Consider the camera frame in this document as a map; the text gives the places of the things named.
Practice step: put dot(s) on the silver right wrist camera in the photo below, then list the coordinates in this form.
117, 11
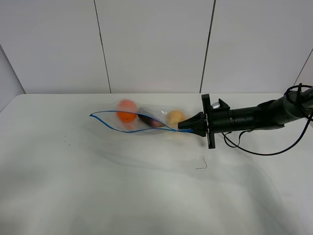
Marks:
215, 105

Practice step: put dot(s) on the orange fruit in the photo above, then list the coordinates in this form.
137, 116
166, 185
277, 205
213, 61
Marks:
127, 110

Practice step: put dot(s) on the purple eggplant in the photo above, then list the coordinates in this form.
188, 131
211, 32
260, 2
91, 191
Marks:
150, 121

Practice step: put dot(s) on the clear zip bag blue zipper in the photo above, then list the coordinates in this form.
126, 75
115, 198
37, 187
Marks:
108, 117

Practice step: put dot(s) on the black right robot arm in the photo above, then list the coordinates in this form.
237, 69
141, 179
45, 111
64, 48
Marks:
296, 103

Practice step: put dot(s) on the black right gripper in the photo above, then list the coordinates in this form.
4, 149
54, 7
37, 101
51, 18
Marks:
216, 120

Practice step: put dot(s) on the yellow lemon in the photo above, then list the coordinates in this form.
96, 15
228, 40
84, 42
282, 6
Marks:
174, 117

